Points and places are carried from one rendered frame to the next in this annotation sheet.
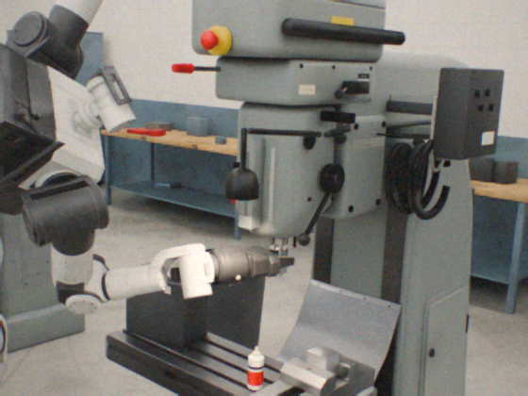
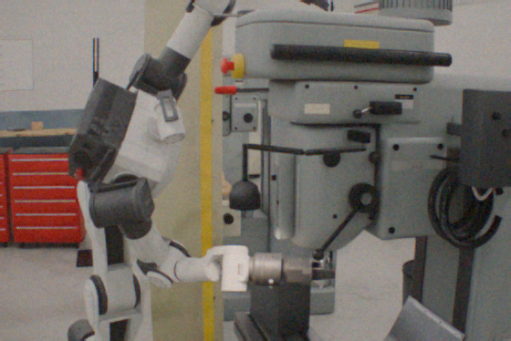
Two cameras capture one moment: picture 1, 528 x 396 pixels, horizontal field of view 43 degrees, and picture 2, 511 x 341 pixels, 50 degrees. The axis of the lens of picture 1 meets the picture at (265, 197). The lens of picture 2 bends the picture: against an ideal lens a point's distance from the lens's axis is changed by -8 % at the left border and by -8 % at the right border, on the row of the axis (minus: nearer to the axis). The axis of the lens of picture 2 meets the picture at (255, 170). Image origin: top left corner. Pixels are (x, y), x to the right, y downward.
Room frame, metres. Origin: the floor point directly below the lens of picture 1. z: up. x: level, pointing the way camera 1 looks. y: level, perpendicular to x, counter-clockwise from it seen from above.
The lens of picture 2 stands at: (0.31, -0.72, 1.74)
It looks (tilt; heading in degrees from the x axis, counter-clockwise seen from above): 9 degrees down; 35
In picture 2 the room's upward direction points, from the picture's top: straight up
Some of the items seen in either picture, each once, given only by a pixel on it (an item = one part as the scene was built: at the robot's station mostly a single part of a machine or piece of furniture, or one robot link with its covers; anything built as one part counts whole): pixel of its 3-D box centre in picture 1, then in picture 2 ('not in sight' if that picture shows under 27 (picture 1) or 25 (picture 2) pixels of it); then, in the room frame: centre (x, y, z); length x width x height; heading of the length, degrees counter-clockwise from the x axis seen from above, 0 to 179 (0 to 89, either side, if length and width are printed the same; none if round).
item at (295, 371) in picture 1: (307, 376); not in sight; (1.46, -0.12, 0.99); 0.12 x 0.06 x 0.04; 48
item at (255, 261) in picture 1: (246, 264); (287, 271); (1.55, 0.04, 1.24); 0.13 x 0.12 x 0.10; 32
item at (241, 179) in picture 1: (242, 182); (245, 193); (1.37, 0.05, 1.47); 0.07 x 0.07 x 0.06
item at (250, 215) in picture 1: (251, 183); (284, 195); (1.51, 0.03, 1.45); 0.04 x 0.04 x 0.21; 50
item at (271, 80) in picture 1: (297, 80); (344, 99); (1.63, -0.07, 1.68); 0.34 x 0.24 x 0.10; 140
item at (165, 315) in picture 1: (166, 301); (279, 294); (1.89, 0.28, 1.00); 0.22 x 0.12 x 0.20; 60
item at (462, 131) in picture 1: (470, 112); (506, 138); (1.61, -0.49, 1.62); 0.20 x 0.09 x 0.21; 140
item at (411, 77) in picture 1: (391, 88); (487, 110); (1.98, -0.36, 1.66); 0.80 x 0.23 x 0.20; 140
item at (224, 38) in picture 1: (218, 41); (237, 66); (1.42, 0.11, 1.76); 0.06 x 0.02 x 0.06; 50
